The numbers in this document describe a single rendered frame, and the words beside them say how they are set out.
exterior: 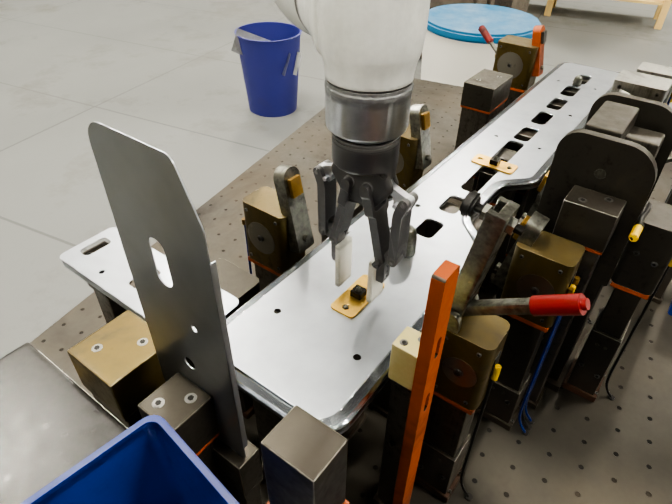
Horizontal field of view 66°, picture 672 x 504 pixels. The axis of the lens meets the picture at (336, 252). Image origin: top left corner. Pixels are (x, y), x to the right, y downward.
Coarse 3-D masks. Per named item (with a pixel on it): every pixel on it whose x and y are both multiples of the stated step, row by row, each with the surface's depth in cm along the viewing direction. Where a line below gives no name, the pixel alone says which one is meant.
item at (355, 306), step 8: (360, 280) 74; (352, 288) 71; (344, 296) 71; (352, 296) 71; (360, 296) 70; (336, 304) 70; (352, 304) 70; (360, 304) 70; (344, 312) 69; (352, 312) 69
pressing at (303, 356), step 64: (576, 64) 146; (512, 128) 113; (576, 128) 113; (448, 192) 93; (320, 256) 78; (448, 256) 79; (256, 320) 68; (320, 320) 68; (384, 320) 68; (256, 384) 60; (320, 384) 60; (384, 384) 61
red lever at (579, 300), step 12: (480, 300) 59; (492, 300) 58; (504, 300) 57; (516, 300) 55; (528, 300) 54; (540, 300) 53; (552, 300) 52; (564, 300) 51; (576, 300) 50; (588, 300) 50; (468, 312) 59; (480, 312) 58; (492, 312) 57; (504, 312) 56; (516, 312) 55; (528, 312) 54; (540, 312) 53; (552, 312) 52; (564, 312) 51; (576, 312) 50
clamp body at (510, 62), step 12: (516, 36) 146; (504, 48) 143; (516, 48) 141; (528, 48) 139; (504, 60) 144; (516, 60) 142; (528, 60) 140; (504, 72) 146; (516, 72) 144; (528, 72) 142; (516, 84) 146; (528, 84) 145; (516, 96) 148; (504, 108) 152
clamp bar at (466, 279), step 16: (464, 208) 52; (480, 208) 52; (496, 208) 52; (512, 208) 51; (496, 224) 50; (512, 224) 50; (480, 240) 52; (496, 240) 51; (480, 256) 53; (464, 272) 55; (480, 272) 54; (464, 288) 57; (464, 304) 58
